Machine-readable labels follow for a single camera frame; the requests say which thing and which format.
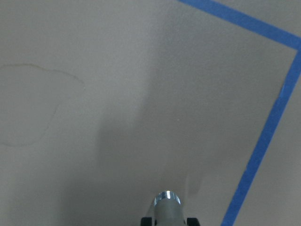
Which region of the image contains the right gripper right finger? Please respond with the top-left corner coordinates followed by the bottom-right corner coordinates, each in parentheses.
top-left (187, 218), bottom-right (199, 226)

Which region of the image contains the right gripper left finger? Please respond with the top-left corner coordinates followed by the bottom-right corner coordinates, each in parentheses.
top-left (141, 217), bottom-right (152, 226)

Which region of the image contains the chrome metal pipe fitting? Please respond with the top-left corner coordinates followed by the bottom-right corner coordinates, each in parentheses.
top-left (154, 190), bottom-right (185, 226)

